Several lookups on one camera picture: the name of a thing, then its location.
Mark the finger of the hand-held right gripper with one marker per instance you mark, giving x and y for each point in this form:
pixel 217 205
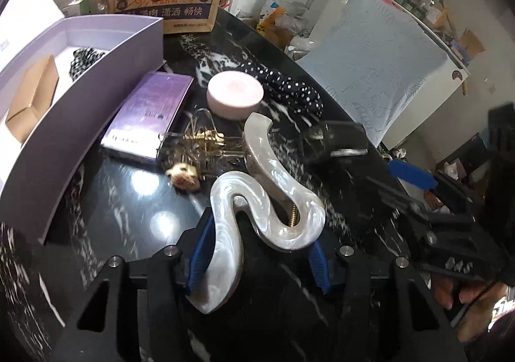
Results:
pixel 412 173
pixel 398 201

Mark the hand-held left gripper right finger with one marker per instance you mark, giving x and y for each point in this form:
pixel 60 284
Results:
pixel 322 269

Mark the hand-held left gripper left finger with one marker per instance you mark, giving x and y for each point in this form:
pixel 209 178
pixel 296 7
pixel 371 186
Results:
pixel 199 261

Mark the black claw hair clip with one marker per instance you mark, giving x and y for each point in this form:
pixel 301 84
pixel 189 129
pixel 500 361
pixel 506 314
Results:
pixel 334 140

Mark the small beige hair clip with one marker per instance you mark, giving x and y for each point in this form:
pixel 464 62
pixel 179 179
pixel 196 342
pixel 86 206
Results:
pixel 183 177

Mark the white pearl wavy hair clip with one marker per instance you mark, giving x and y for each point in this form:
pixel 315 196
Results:
pixel 267 168

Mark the lavender gift box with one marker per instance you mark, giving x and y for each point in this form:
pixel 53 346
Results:
pixel 80 112

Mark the person's right hand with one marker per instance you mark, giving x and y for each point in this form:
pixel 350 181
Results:
pixel 472 295

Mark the white chest freezer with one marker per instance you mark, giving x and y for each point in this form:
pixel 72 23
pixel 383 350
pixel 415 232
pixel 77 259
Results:
pixel 454 76

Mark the light blue chair cover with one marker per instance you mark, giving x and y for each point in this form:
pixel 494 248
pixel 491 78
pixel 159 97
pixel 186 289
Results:
pixel 374 64

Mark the purple card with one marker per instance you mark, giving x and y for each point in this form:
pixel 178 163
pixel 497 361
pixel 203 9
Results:
pixel 149 112

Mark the pink round container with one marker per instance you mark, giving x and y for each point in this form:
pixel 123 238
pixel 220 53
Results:
pixel 235 94

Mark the small brown cardboard box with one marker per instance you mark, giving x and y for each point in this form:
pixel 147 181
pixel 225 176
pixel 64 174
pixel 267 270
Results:
pixel 34 96

